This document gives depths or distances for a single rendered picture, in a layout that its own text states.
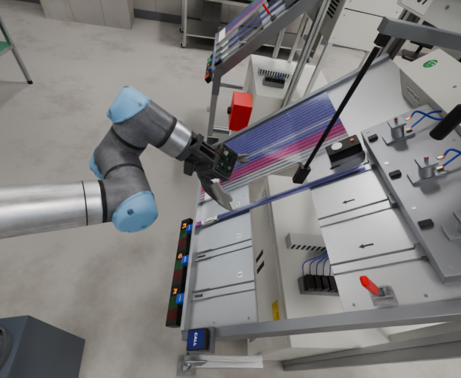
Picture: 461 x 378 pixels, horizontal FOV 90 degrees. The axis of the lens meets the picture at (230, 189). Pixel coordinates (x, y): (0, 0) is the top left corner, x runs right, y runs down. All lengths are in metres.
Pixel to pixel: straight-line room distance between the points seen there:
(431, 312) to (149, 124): 0.56
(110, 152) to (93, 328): 1.11
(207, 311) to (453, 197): 0.55
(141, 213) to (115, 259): 1.16
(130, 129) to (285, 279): 0.68
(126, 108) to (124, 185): 0.14
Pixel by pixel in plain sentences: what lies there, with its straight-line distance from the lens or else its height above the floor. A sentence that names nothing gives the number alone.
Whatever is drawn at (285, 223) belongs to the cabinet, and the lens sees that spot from 1.00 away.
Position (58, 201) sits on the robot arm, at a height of 1.09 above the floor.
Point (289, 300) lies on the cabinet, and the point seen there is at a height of 0.62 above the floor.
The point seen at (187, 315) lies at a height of 0.73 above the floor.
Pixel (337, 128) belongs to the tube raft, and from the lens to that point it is 0.74.
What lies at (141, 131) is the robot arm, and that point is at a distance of 0.48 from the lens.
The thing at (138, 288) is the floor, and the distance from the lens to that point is 1.48.
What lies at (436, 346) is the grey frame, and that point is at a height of 0.90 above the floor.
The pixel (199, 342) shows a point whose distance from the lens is 0.60.
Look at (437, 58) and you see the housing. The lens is 0.75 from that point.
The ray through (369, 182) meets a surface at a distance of 0.62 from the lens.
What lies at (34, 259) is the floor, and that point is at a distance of 1.72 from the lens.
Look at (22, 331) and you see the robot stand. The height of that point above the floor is 0.55.
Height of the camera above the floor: 1.40
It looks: 50 degrees down
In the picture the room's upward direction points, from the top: 15 degrees clockwise
